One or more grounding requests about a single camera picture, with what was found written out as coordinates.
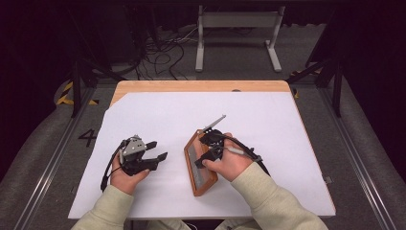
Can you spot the person's left hand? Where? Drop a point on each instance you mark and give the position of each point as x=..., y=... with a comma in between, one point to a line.
x=126, y=183

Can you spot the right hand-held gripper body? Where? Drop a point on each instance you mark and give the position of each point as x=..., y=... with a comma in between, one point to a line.
x=213, y=140

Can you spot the person's right hand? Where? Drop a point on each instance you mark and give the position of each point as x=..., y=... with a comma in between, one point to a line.
x=231, y=164

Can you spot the metal floor rail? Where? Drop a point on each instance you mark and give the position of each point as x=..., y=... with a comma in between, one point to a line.
x=357, y=161
x=48, y=174

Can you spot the black tripod stand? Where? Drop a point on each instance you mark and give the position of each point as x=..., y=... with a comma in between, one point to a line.
x=76, y=89
x=336, y=92

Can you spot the yellow black hazard tape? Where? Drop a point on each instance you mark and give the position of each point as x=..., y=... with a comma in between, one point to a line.
x=63, y=93

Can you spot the white metal stand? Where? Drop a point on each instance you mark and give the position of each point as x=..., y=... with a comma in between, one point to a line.
x=237, y=19

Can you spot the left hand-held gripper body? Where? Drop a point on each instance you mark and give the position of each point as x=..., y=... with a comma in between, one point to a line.
x=134, y=156

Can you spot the white table mat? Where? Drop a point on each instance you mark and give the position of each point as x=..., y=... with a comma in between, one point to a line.
x=255, y=127

